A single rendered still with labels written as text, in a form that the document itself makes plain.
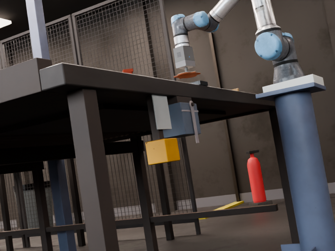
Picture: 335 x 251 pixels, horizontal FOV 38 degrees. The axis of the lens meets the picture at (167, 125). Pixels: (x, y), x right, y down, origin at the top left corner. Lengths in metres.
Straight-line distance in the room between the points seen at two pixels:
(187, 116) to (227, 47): 4.54
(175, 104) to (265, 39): 0.62
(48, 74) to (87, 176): 0.29
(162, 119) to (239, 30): 4.67
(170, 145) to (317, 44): 4.48
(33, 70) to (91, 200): 0.38
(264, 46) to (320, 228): 0.85
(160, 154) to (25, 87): 0.51
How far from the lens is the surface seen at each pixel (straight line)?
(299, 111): 2.26
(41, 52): 4.25
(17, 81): 1.38
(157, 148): 1.61
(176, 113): 1.75
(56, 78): 1.29
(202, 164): 6.36
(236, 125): 6.16
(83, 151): 1.33
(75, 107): 1.35
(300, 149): 2.25
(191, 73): 2.41
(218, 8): 2.51
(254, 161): 5.44
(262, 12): 2.25
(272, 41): 2.18
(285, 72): 2.30
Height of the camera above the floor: 0.61
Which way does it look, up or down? 5 degrees up
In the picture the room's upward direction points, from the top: 9 degrees counter-clockwise
